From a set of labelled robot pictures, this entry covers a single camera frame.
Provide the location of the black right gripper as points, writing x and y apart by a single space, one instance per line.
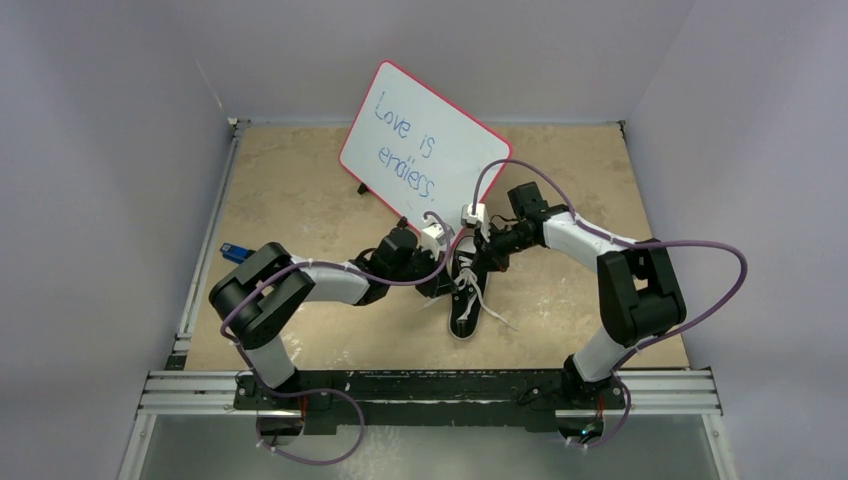
488 252

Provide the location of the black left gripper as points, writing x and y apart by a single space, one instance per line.
442 284

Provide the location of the white shoelace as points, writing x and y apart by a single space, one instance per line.
467 302

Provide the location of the black canvas sneaker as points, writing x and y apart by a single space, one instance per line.
465 246

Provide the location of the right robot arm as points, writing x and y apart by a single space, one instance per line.
638 292

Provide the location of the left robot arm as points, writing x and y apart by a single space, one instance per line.
259 297

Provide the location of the pink-framed whiteboard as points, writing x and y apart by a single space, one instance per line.
417 151

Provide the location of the blue stapler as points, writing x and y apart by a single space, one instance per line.
235 253

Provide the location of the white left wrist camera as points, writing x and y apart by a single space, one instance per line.
436 239

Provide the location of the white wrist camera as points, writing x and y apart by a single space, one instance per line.
475 216
436 239

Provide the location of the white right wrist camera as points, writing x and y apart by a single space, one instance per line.
475 216

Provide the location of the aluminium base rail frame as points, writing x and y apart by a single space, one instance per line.
285 184

